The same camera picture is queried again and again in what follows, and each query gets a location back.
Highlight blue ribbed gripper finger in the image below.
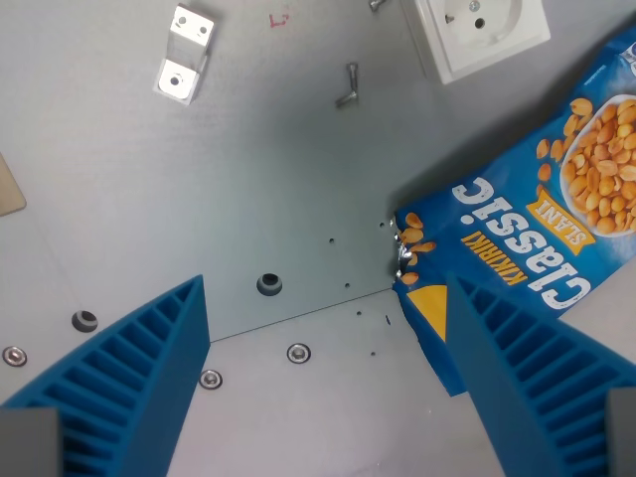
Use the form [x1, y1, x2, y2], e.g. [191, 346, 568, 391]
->
[445, 270, 636, 477]
[0, 274, 212, 477]

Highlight blue peanut snack bag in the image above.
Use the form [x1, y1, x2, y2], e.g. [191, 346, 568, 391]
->
[391, 25, 636, 398]

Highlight aluminium angle bracket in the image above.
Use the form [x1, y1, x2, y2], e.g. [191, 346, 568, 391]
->
[152, 4, 217, 106]

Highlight white electrical wall socket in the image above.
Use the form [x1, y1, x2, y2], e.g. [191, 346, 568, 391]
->
[399, 0, 552, 85]

